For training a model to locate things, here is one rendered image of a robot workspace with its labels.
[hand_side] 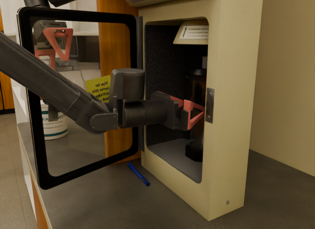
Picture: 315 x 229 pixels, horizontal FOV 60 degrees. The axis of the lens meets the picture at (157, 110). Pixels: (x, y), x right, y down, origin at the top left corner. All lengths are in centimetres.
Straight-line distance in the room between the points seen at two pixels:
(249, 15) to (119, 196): 51
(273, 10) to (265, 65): 18
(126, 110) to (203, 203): 27
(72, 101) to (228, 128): 32
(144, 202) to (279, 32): 66
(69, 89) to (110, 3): 35
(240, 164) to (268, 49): 47
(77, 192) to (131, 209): 17
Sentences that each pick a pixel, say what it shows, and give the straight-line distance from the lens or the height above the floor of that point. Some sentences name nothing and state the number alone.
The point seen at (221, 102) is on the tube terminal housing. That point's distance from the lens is 55.
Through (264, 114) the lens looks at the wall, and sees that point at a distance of 102.
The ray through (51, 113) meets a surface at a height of 117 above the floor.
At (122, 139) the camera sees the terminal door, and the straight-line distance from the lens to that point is 79.
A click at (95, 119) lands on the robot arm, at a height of 117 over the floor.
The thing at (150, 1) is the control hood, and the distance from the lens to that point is 69.
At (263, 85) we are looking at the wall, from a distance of 101.
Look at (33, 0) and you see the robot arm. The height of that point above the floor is 142.
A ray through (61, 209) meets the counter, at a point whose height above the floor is 94.
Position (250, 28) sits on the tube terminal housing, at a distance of 59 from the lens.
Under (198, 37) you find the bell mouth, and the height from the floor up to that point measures 133.
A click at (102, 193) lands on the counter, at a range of 76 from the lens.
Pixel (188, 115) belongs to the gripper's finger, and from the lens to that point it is 60.
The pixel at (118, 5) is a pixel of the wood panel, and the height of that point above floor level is 142.
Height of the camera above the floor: 133
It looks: 15 degrees down
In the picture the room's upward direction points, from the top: straight up
